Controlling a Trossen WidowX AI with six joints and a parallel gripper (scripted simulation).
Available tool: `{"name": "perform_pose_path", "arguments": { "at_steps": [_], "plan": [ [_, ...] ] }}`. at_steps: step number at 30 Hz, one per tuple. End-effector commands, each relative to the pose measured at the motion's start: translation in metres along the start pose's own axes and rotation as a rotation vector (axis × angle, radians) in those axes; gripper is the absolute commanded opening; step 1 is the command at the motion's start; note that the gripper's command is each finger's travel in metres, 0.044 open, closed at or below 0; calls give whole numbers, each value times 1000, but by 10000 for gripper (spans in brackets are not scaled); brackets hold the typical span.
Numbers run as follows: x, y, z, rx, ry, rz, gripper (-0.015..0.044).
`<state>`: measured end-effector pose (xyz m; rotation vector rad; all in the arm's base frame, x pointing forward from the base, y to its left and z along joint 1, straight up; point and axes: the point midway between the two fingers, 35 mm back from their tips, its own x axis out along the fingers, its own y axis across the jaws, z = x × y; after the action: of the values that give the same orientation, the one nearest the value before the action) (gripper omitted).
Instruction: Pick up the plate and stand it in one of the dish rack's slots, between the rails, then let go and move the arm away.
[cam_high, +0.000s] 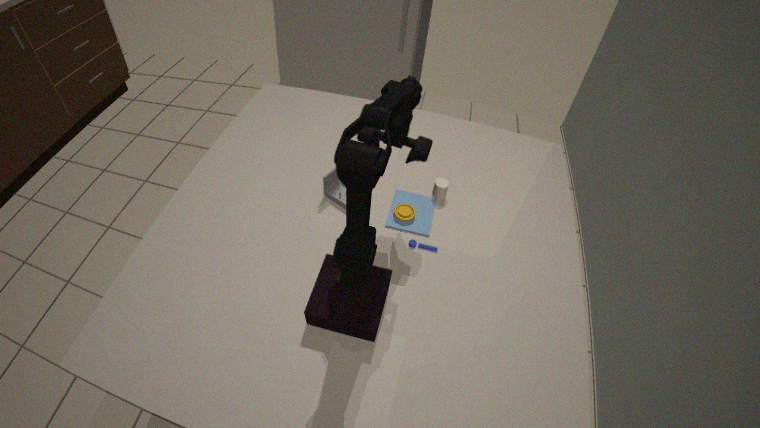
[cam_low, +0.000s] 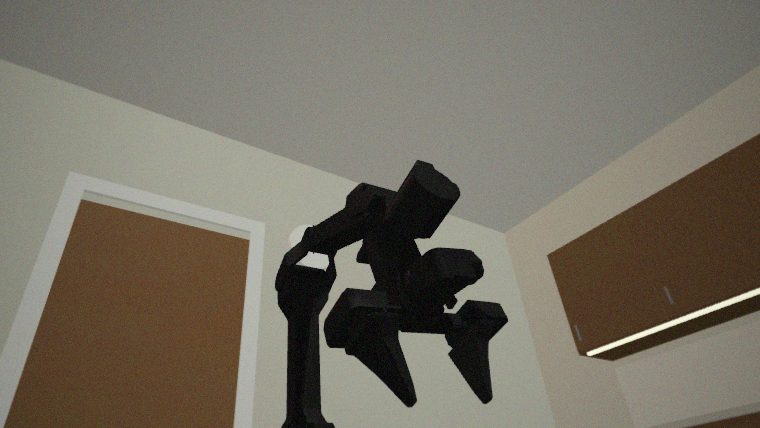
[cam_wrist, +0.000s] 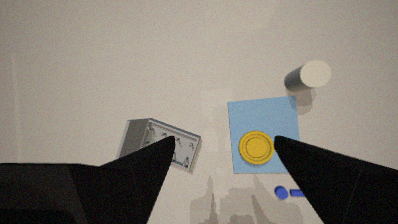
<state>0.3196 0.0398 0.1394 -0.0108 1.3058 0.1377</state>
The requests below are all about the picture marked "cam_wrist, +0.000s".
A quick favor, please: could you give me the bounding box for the yellow plate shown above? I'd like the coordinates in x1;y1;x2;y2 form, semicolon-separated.
238;130;274;164

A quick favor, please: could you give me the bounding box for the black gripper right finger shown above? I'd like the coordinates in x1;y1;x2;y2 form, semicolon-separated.
273;136;398;224

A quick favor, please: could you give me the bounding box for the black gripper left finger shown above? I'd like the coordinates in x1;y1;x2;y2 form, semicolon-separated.
0;136;175;224

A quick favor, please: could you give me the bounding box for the beige cylinder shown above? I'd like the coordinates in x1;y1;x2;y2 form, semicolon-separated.
284;60;331;92

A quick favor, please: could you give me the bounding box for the light blue flat mat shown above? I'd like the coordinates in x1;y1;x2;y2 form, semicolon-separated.
227;96;300;173

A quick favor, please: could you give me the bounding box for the grey dish rack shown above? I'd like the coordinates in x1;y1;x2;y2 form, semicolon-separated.
116;118;201;171

